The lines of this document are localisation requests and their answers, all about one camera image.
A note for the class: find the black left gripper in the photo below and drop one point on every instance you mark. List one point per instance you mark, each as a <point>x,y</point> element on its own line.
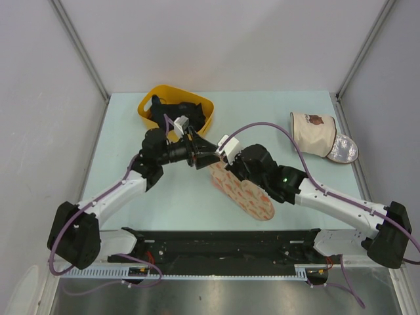
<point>199,152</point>

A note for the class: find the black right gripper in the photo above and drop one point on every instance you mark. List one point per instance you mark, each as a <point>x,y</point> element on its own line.
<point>233,167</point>

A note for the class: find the pink tulip mesh laundry bag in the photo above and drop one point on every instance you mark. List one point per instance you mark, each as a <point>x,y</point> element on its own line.
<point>246,195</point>

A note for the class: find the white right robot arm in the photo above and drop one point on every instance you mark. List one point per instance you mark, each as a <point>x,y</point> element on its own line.
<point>385,228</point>

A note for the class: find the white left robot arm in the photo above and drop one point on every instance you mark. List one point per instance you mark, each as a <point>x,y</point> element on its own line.
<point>76,234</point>

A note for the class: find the beige fabric storage bag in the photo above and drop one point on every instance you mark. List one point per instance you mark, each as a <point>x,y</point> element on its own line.
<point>318,135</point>

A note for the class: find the black clothes pile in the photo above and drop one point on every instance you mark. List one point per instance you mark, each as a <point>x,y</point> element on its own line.
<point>194,112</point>

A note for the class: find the yellow plastic basket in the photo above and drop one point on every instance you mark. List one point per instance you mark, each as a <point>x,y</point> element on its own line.
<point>167,101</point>

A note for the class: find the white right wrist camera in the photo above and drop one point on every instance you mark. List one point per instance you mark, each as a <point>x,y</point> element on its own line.
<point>228,149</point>

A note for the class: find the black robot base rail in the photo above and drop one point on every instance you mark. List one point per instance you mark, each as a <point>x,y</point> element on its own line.
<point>201,250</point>

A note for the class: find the white slotted cable duct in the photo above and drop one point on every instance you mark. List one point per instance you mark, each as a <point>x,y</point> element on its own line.
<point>138,272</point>

